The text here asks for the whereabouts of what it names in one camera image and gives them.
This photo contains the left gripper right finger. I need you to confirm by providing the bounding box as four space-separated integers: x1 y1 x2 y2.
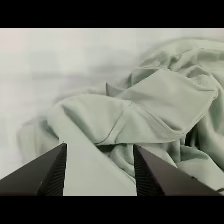
132 144 222 197

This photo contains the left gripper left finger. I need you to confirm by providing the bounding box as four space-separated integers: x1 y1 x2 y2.
0 142 68 197

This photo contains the pale green shirt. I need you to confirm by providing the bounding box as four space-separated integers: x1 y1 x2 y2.
17 37 224 197

